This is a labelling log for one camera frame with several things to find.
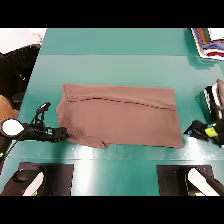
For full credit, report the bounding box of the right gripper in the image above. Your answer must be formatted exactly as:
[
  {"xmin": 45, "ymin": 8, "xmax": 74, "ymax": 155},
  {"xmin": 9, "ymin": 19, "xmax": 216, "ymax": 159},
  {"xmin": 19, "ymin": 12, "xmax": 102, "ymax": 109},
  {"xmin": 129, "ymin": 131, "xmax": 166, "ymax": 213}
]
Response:
[{"xmin": 183, "ymin": 119, "xmax": 220, "ymax": 143}]

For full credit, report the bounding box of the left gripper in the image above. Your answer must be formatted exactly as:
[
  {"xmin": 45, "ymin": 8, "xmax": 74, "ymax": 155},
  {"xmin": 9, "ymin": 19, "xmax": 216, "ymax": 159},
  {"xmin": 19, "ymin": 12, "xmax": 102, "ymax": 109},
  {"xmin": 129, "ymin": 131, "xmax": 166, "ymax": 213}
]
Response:
[{"xmin": 46, "ymin": 126, "xmax": 71, "ymax": 144}]

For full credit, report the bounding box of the brown T-shirt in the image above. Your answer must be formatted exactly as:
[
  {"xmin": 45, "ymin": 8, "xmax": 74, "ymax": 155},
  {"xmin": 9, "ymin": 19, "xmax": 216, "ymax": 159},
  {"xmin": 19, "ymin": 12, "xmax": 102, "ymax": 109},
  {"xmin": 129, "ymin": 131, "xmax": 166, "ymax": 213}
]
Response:
[{"xmin": 55, "ymin": 82, "xmax": 186, "ymax": 150}]

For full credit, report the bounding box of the heap of clothes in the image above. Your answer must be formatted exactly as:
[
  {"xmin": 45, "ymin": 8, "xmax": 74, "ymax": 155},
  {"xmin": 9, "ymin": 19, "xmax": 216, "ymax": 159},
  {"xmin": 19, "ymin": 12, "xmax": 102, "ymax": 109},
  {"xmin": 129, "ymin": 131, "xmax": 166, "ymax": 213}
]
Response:
[{"xmin": 190, "ymin": 27, "xmax": 224, "ymax": 62}]

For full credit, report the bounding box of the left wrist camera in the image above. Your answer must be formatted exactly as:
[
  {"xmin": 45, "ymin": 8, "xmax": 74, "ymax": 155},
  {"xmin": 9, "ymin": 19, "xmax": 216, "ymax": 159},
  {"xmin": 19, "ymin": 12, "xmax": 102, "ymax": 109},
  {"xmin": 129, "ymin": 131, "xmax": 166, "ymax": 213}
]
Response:
[{"xmin": 32, "ymin": 101, "xmax": 52, "ymax": 127}]

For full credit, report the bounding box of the black cable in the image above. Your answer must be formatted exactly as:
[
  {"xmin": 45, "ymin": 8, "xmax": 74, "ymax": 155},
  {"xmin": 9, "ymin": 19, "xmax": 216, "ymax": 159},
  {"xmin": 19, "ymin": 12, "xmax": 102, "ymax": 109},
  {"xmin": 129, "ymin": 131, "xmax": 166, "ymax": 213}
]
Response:
[{"xmin": 0, "ymin": 114, "xmax": 38, "ymax": 160}]

